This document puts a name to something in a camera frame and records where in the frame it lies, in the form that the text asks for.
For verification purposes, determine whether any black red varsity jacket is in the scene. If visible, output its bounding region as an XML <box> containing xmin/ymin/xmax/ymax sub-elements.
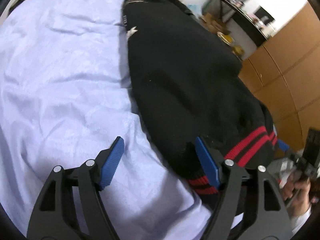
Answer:
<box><xmin>123</xmin><ymin>0</ymin><xmax>277</xmax><ymax>209</ymax></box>

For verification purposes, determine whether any person's right hand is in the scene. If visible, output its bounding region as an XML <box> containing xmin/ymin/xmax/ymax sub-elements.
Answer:
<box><xmin>281</xmin><ymin>172</ymin><xmax>311</xmax><ymax>217</ymax></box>

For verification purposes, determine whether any white plastic bag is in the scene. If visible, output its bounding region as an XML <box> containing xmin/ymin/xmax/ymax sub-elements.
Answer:
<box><xmin>267</xmin><ymin>158</ymin><xmax>296</xmax><ymax>189</ymax></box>

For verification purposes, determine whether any brown wooden wardrobe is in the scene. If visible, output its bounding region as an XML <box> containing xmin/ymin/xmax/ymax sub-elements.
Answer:
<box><xmin>240</xmin><ymin>3</ymin><xmax>319</xmax><ymax>150</ymax></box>

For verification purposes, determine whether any light blue bed sheet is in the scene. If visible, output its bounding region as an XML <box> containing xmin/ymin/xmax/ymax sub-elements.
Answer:
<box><xmin>1</xmin><ymin>0</ymin><xmax>211</xmax><ymax>239</ymax></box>

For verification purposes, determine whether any grey trash bin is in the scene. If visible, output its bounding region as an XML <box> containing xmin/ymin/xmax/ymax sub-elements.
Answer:
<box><xmin>217</xmin><ymin>31</ymin><xmax>234</xmax><ymax>46</ymax></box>

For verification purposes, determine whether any black desk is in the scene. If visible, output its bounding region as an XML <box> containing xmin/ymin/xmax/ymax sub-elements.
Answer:
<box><xmin>219</xmin><ymin>0</ymin><xmax>269</xmax><ymax>47</ymax></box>

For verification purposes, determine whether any cardboard boxes pile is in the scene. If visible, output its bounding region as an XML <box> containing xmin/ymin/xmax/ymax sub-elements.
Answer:
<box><xmin>199</xmin><ymin>12</ymin><xmax>231</xmax><ymax>35</ymax></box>

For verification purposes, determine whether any black monitor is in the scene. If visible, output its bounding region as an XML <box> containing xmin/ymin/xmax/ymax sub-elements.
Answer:
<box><xmin>253</xmin><ymin>7</ymin><xmax>274</xmax><ymax>25</ymax></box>

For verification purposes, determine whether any blue face mask pack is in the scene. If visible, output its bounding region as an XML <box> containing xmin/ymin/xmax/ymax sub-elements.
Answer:
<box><xmin>187</xmin><ymin>4</ymin><xmax>202</xmax><ymax>16</ymax></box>

